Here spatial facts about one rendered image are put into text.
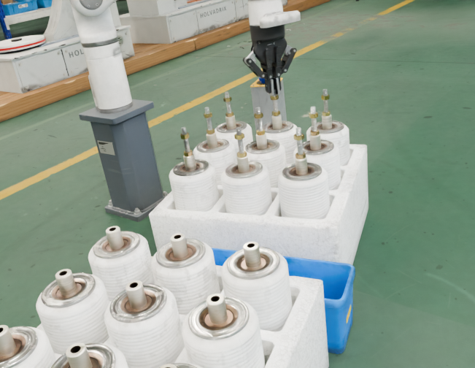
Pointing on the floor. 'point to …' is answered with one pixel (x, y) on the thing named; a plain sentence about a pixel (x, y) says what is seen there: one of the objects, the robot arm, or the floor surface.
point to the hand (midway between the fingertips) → (273, 85)
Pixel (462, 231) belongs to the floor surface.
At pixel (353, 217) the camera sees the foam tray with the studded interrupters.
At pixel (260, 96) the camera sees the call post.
